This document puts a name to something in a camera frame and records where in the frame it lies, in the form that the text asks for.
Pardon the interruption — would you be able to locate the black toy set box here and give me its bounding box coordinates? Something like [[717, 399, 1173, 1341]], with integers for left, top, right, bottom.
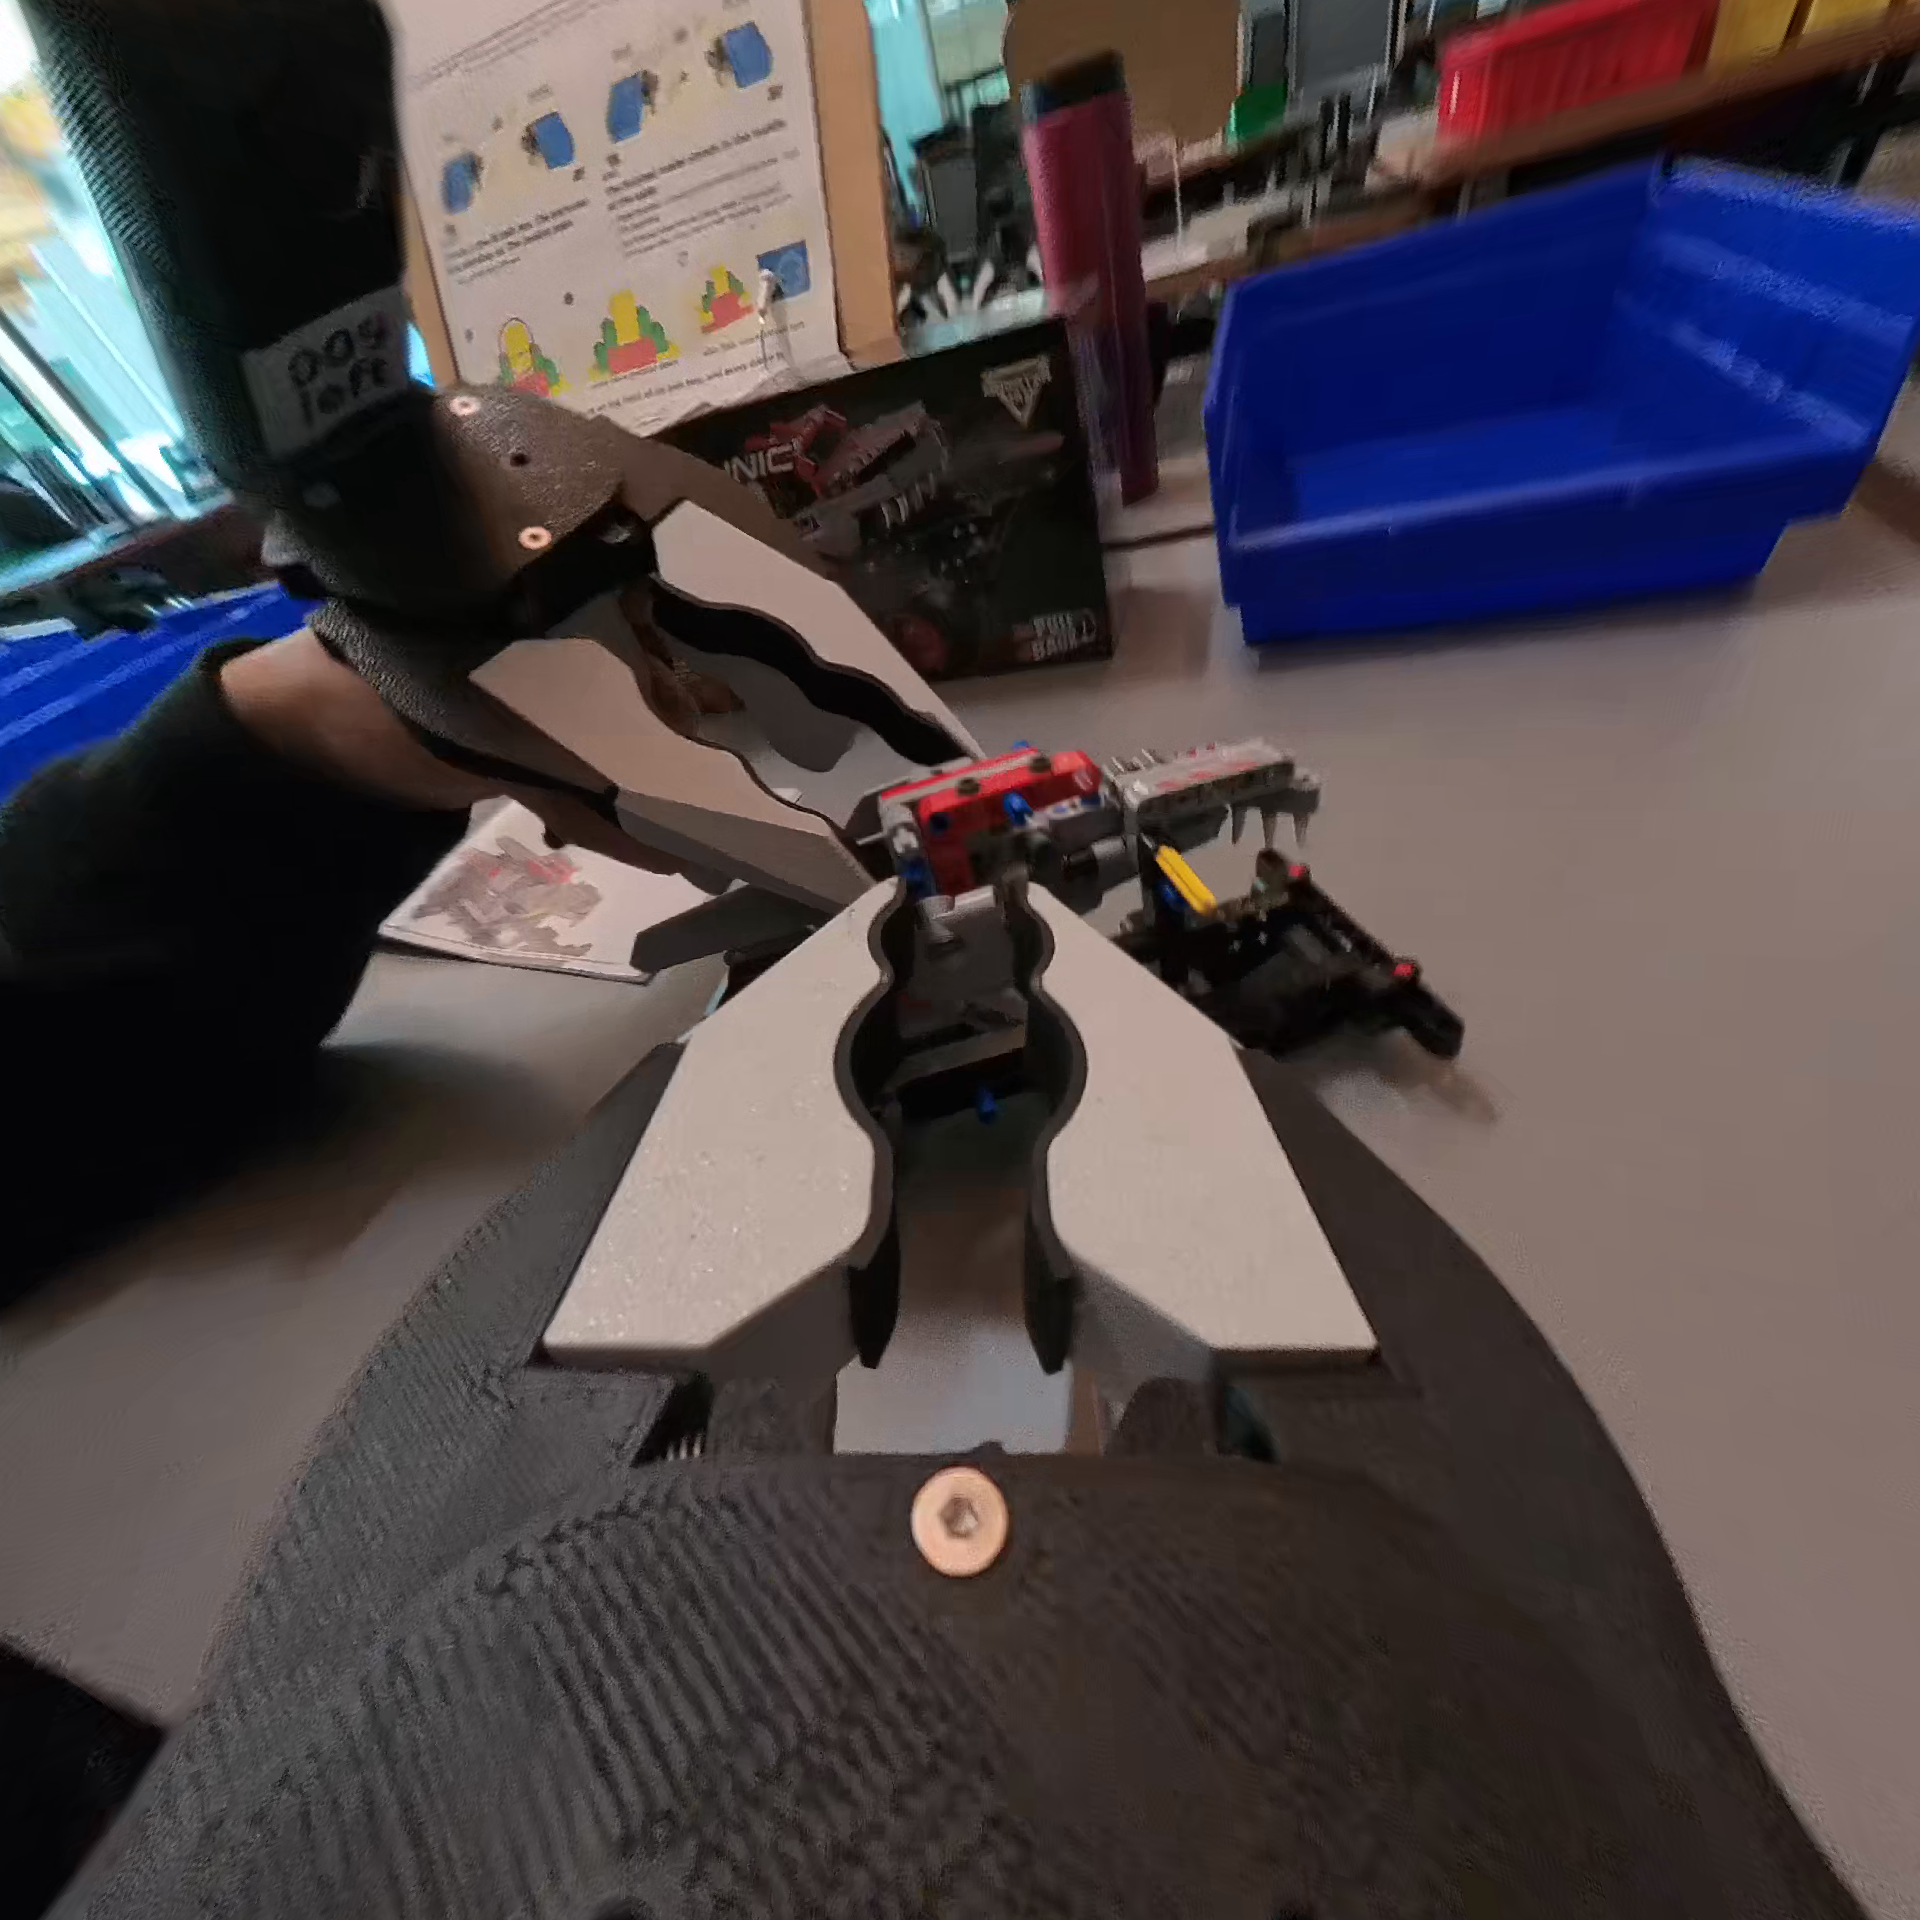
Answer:
[[660, 316, 1119, 683]]

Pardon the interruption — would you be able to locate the building instruction booklet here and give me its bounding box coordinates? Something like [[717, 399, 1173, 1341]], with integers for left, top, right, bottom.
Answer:
[[376, 796, 725, 986]]

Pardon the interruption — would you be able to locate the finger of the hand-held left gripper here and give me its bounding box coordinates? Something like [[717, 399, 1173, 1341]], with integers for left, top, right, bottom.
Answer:
[[468, 634, 881, 921], [644, 499, 988, 770]]

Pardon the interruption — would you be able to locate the blue plastic bin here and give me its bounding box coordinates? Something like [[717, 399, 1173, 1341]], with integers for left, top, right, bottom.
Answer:
[[1205, 157, 1920, 646], [0, 585, 319, 801]]

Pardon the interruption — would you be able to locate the person's left hand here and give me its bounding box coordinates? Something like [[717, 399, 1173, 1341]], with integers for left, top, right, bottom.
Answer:
[[222, 627, 680, 877]]

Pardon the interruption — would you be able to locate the person's left forearm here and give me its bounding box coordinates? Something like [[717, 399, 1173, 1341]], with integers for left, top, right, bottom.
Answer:
[[0, 644, 495, 1308]]

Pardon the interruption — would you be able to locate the maroon water bottle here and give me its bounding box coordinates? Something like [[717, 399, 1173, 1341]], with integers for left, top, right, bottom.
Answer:
[[1020, 53, 1164, 508]]

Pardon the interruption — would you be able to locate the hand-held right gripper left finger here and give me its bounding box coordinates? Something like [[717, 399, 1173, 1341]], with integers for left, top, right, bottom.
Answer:
[[540, 877, 911, 1377]]

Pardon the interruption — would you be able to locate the grey desk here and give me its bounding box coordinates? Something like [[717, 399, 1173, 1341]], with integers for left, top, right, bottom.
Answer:
[[0, 434, 1920, 1920]]

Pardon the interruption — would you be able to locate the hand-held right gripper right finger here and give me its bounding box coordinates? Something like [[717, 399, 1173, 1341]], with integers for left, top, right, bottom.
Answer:
[[998, 877, 1383, 1377]]

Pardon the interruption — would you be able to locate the toy truck chassis model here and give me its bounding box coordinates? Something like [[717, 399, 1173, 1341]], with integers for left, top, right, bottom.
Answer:
[[838, 737, 1468, 1121]]

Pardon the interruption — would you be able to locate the white printed instruction sheet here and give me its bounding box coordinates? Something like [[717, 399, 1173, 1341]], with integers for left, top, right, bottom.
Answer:
[[392, 0, 852, 436]]

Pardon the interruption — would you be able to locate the red plastic bin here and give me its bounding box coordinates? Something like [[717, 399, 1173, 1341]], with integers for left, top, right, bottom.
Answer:
[[1438, 0, 1719, 143]]

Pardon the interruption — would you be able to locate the yellow plastic bin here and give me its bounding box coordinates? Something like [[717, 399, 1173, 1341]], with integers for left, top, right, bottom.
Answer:
[[1710, 0, 1894, 65]]

